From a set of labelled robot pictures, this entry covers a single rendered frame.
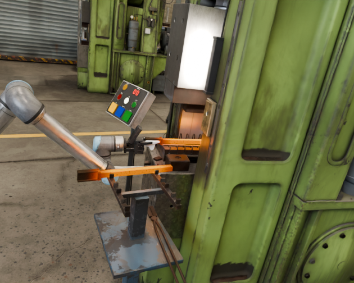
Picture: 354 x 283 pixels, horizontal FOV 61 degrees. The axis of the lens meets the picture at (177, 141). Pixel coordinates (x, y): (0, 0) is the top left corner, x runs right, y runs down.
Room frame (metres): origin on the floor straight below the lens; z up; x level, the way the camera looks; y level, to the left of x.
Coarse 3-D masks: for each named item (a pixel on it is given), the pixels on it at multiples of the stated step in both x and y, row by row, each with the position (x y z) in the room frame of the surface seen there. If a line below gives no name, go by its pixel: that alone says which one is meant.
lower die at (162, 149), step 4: (164, 144) 1.63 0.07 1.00; (168, 144) 1.64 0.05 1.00; (172, 144) 1.65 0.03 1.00; (176, 144) 1.66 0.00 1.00; (160, 148) 1.68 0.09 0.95; (164, 148) 1.60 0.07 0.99; (168, 148) 1.60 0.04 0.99; (172, 148) 1.61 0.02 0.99; (176, 148) 1.62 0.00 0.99; (180, 148) 1.63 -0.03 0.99; (188, 148) 1.65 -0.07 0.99; (196, 148) 1.67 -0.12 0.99; (160, 152) 1.66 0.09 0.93; (164, 152) 1.59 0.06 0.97; (168, 152) 1.59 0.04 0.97; (172, 152) 1.59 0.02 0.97; (180, 152) 1.61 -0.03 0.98; (188, 152) 1.63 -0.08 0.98; (192, 152) 1.63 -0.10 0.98; (196, 152) 1.64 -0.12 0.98; (164, 156) 1.58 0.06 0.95; (164, 160) 1.58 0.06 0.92; (192, 160) 1.64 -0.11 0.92; (196, 160) 1.65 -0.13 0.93
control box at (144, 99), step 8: (120, 88) 2.25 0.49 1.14; (128, 88) 2.20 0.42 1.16; (136, 88) 2.14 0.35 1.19; (128, 96) 2.14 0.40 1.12; (136, 96) 2.09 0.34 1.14; (144, 96) 2.04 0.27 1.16; (152, 96) 2.07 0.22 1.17; (120, 104) 2.14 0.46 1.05; (128, 104) 2.09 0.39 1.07; (136, 104) 2.03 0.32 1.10; (144, 104) 2.03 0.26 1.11; (136, 112) 1.99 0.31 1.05; (144, 112) 2.03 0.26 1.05; (120, 120) 2.03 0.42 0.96; (136, 120) 1.99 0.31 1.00
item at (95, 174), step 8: (96, 168) 1.13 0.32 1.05; (120, 168) 1.19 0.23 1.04; (128, 168) 1.20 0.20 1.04; (136, 168) 1.21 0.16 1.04; (144, 168) 1.22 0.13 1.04; (152, 168) 1.24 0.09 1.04; (160, 168) 1.25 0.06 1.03; (168, 168) 1.27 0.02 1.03; (80, 176) 1.08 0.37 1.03; (88, 176) 1.10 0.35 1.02; (96, 176) 1.12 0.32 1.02; (104, 176) 1.12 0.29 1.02
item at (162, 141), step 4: (160, 140) 1.64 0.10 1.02; (164, 140) 1.65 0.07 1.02; (168, 140) 1.65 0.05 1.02; (172, 140) 1.66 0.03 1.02; (176, 140) 1.67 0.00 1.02; (180, 140) 1.68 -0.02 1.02; (184, 140) 1.69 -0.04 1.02; (188, 140) 1.69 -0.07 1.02; (192, 140) 1.70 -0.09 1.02; (196, 140) 1.71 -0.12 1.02; (200, 140) 1.72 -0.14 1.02; (160, 144) 1.63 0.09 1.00
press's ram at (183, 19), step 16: (176, 16) 1.72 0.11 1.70; (192, 16) 1.54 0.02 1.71; (208, 16) 1.57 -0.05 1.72; (224, 16) 1.59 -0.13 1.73; (176, 32) 1.68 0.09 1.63; (192, 32) 1.54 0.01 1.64; (208, 32) 1.57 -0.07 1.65; (176, 48) 1.64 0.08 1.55; (192, 48) 1.55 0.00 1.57; (208, 48) 1.58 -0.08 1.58; (176, 64) 1.60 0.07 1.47; (192, 64) 1.55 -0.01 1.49; (208, 64) 1.58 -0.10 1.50; (176, 80) 1.56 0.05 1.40; (192, 80) 1.56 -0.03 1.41
